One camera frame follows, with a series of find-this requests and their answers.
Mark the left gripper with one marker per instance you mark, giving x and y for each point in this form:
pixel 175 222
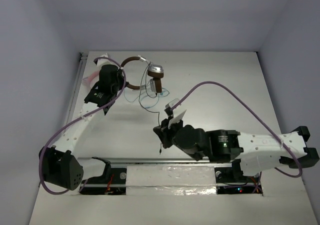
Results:
pixel 119 74

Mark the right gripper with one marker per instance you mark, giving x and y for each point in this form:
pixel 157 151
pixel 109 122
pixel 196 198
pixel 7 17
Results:
pixel 164 132

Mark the brown silver headphones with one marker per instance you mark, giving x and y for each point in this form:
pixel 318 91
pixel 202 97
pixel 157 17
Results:
pixel 156 72

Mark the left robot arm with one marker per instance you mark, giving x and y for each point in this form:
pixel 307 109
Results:
pixel 59 162

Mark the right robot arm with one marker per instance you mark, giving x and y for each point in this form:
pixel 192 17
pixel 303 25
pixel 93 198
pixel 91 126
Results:
pixel 248 153

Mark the pink blue cat headphones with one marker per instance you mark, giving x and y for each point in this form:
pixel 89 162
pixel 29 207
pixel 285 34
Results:
pixel 88 80

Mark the white foam block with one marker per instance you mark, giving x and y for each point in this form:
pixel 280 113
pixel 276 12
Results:
pixel 170 180

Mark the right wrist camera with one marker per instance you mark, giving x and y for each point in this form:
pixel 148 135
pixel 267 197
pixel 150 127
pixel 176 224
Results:
pixel 175 115

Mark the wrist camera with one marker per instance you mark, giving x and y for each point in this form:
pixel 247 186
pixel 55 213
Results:
pixel 103 61
pixel 175 115

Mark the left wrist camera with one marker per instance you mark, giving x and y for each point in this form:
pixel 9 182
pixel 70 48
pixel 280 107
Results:
pixel 103 61

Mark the left aluminium rail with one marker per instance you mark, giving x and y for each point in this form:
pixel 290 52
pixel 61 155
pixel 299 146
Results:
pixel 83 56

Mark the aluminium rail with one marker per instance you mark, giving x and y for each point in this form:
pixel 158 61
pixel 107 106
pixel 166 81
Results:
pixel 83 56
pixel 158 161

